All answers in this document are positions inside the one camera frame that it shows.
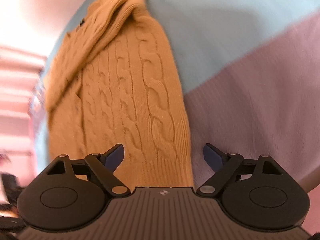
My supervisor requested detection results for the mustard cable-knit cardigan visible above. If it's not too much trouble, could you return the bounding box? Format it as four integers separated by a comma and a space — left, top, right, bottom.
45, 0, 194, 189

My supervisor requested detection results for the pink patterned curtain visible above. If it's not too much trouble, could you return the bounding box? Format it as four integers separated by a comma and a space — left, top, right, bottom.
1, 46, 47, 185

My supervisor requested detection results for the blue grey printed bedsheet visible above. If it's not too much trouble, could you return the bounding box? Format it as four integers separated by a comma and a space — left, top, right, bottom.
43, 0, 319, 191

